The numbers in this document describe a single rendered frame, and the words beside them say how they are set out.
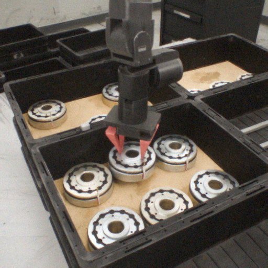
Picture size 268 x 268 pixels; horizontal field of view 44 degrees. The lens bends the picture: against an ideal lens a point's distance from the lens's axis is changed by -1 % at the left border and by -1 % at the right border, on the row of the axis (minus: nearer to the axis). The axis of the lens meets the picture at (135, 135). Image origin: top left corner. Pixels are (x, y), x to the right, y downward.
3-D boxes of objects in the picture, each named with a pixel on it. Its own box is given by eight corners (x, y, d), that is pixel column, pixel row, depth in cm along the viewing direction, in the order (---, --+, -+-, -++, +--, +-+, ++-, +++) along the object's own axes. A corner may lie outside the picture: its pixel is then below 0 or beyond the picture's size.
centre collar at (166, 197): (162, 220, 60) (162, 218, 60) (149, 201, 64) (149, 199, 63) (184, 210, 62) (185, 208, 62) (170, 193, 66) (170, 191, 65)
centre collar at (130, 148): (126, 165, 69) (126, 163, 69) (116, 152, 73) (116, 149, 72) (147, 158, 71) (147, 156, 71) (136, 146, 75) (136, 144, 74)
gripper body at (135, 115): (114, 111, 71) (114, 80, 66) (160, 121, 68) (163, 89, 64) (102, 127, 66) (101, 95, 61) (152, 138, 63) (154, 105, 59)
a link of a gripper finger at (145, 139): (126, 143, 75) (126, 108, 69) (157, 150, 73) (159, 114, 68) (115, 162, 70) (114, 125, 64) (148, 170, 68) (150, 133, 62)
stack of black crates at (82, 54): (85, 123, 209) (78, 56, 182) (64, 102, 229) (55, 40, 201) (136, 103, 228) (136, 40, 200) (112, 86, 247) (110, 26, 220)
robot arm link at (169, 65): (105, 29, 59) (132, 33, 53) (155, 18, 65) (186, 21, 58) (113, 91, 65) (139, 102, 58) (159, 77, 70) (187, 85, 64)
